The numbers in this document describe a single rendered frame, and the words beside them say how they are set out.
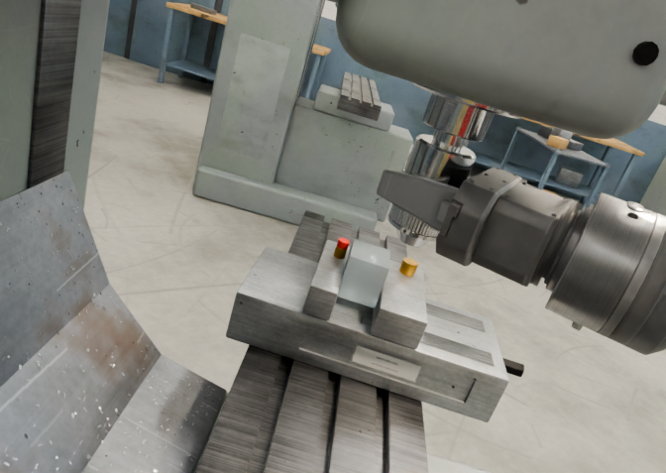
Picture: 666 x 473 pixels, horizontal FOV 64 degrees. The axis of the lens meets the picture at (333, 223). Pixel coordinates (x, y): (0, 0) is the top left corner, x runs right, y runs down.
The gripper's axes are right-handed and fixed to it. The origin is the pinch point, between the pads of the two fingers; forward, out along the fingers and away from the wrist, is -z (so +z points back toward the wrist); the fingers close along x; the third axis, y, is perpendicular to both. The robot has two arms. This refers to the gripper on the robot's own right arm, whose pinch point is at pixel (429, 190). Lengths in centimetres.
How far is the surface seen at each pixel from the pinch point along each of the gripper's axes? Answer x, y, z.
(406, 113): -611, 81, -227
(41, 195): 6.2, 15.0, -37.2
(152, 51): -465, 96, -527
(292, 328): -11.6, 25.9, -13.4
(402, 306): -18.1, 19.5, -3.0
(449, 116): 2.4, -6.1, 0.2
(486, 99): 7.9, -8.3, 3.4
